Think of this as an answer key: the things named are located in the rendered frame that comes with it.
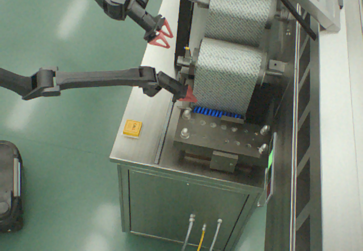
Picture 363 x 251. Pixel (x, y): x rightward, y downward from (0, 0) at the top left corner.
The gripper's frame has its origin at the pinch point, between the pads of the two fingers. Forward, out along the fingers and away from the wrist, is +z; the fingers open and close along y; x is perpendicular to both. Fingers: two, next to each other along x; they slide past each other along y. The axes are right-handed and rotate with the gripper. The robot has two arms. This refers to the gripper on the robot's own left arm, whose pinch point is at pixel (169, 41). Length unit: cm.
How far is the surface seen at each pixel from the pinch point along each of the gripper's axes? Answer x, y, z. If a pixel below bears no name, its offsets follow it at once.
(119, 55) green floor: -137, -115, 40
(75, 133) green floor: -143, -35, 34
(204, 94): -5.8, 4.0, 26.7
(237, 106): 0.7, 3.9, 40.0
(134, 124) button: -38.0, 12.5, 17.5
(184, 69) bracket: -10.5, -5.2, 17.0
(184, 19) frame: -8.6, -29.1, 8.8
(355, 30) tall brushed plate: 51, -12, 44
